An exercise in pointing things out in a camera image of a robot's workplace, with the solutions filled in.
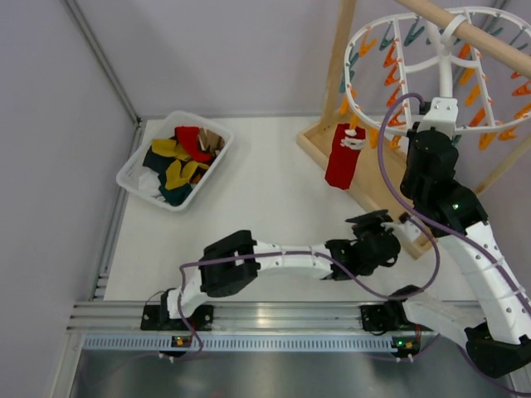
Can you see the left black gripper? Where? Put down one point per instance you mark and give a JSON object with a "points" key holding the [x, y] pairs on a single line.
{"points": [[371, 221]]}

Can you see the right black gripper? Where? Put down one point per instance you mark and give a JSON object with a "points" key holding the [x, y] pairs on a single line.
{"points": [[426, 138]]}

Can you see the red thin sock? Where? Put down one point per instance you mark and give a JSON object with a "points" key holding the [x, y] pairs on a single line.
{"points": [[347, 145]]}

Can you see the navy patterned sock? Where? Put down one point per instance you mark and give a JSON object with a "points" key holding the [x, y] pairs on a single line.
{"points": [[155, 162]]}

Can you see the mustard yellow sock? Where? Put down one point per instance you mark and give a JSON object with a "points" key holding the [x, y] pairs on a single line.
{"points": [[179, 174], [170, 148]]}

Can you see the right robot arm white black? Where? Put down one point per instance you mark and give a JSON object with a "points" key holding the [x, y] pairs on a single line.
{"points": [[499, 342]]}

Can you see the white round clip hanger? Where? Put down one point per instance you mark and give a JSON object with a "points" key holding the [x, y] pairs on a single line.
{"points": [[395, 65]]}

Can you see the argyle brown orange sock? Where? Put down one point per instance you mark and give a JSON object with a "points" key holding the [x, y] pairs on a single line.
{"points": [[197, 175]]}

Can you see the tan brown striped sock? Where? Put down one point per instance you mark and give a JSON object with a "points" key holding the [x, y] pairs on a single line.
{"points": [[210, 142]]}

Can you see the dark green sock in basket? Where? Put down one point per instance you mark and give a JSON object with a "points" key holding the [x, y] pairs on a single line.
{"points": [[176, 196]]}

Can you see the white plastic basket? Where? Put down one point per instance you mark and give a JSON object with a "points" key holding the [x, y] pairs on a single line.
{"points": [[128, 175]]}

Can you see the white sock in basket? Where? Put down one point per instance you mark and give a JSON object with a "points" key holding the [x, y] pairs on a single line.
{"points": [[149, 185]]}

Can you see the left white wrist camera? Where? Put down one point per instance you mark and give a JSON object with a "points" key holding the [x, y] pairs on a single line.
{"points": [[400, 233]]}

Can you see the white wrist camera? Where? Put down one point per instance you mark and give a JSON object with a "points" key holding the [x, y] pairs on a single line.
{"points": [[441, 116], [400, 233]]}

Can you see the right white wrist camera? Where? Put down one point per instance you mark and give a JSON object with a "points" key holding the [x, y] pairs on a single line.
{"points": [[441, 116]]}

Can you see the wooden rack frame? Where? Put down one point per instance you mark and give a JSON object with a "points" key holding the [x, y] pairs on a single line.
{"points": [[381, 166]]}

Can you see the aluminium rail base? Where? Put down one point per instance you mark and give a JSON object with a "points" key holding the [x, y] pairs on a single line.
{"points": [[236, 327]]}

